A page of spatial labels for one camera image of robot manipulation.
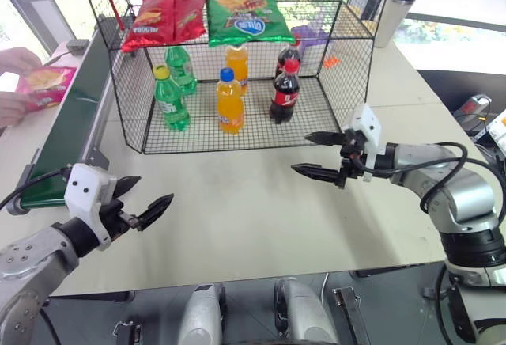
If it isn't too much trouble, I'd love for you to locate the red black device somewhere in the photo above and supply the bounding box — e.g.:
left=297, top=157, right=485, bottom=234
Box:
left=453, top=93, right=493, bottom=125

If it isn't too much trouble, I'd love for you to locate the white colourful box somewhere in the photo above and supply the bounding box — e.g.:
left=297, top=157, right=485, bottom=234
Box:
left=487, top=108, right=506, bottom=145

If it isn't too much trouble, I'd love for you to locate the grey power adapter with cable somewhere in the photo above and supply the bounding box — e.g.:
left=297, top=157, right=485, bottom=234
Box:
left=65, top=39, right=89, bottom=55

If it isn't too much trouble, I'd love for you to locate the green conveyor belt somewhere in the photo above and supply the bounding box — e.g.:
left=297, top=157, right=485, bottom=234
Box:
left=6, top=13, right=134, bottom=217

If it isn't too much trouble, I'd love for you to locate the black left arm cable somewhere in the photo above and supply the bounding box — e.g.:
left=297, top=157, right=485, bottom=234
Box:
left=0, top=166, right=74, bottom=211

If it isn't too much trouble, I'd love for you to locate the silver rounded housing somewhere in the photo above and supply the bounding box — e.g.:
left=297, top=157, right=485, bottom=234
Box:
left=176, top=281, right=227, bottom=345
left=274, top=276, right=338, bottom=345

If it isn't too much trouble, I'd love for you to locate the purple plastic object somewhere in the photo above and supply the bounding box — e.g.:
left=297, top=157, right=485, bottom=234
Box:
left=289, top=23, right=331, bottom=56

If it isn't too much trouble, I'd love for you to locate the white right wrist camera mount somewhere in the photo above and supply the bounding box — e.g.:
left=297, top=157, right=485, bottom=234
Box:
left=341, top=103, right=387, bottom=184

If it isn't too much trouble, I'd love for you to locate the cola bottle red cap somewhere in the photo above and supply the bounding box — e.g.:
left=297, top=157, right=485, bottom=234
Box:
left=274, top=41, right=304, bottom=81
left=269, top=59, right=302, bottom=125

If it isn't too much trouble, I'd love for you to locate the large red chip bag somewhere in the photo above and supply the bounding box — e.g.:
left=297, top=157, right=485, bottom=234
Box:
left=121, top=0, right=178, bottom=54

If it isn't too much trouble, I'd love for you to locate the orange soda bottle blue cap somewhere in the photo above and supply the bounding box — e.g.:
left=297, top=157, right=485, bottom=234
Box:
left=215, top=67, right=246, bottom=136

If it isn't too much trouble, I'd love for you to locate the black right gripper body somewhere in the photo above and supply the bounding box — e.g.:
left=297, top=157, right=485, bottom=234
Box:
left=335, top=128, right=368, bottom=189

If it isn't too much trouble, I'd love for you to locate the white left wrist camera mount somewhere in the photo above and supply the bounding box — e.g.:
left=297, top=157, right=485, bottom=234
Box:
left=63, top=163, right=119, bottom=252

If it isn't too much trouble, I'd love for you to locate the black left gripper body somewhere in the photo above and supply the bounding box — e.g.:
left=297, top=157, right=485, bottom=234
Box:
left=98, top=198, right=144, bottom=242

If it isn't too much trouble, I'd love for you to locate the person's bare hand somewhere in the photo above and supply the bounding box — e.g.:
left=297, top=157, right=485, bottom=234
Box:
left=0, top=90, right=39, bottom=129
left=0, top=47, right=43, bottom=81

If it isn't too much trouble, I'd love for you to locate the green chip bag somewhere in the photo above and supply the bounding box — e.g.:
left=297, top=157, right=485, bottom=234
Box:
left=205, top=0, right=296, bottom=48

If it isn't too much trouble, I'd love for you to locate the white thermos black lid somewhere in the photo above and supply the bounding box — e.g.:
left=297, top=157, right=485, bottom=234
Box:
left=372, top=0, right=420, bottom=50

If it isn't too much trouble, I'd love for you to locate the black desk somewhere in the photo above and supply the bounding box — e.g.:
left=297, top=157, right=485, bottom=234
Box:
left=416, top=68, right=506, bottom=125

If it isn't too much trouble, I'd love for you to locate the small red chip bag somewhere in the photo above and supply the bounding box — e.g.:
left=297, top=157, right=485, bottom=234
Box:
left=172, top=0, right=210, bottom=44

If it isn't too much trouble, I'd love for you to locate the green soda bottle yellow cap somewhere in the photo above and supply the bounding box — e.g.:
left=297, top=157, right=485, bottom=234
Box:
left=153, top=64, right=192, bottom=132

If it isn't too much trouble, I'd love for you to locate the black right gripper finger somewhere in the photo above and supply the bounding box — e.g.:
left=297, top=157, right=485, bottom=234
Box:
left=304, top=131, right=345, bottom=148
left=290, top=163, right=342, bottom=187

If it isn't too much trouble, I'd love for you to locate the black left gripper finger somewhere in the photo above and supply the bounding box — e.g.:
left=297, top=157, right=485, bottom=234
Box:
left=135, top=192, right=176, bottom=233
left=113, top=175, right=142, bottom=200

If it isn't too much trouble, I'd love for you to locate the pink chip bag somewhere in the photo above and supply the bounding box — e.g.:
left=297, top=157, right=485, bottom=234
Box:
left=14, top=65, right=78, bottom=109

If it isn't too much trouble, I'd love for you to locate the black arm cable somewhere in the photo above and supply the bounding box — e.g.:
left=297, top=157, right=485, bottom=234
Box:
left=0, top=166, right=74, bottom=211
left=361, top=141, right=470, bottom=215

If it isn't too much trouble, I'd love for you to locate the black strap bracket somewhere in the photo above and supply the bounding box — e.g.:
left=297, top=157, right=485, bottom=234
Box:
left=332, top=286, right=373, bottom=345

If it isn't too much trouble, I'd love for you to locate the black wire mesh rack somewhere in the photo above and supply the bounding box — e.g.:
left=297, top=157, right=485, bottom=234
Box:
left=75, top=0, right=398, bottom=156

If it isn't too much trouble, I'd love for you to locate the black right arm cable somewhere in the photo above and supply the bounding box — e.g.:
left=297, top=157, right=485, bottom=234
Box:
left=361, top=141, right=470, bottom=215

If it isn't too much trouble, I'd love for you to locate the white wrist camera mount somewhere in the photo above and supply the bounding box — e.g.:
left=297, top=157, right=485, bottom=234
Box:
left=341, top=103, right=387, bottom=184
left=63, top=163, right=119, bottom=252

